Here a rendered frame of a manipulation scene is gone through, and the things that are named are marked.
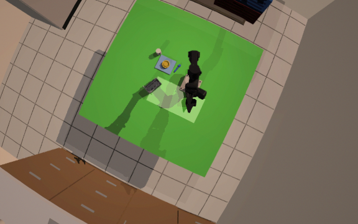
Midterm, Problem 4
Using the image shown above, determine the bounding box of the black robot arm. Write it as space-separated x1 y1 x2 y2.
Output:
188 50 207 100

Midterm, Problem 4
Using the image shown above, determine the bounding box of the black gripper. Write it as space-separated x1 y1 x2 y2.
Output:
185 82 198 113

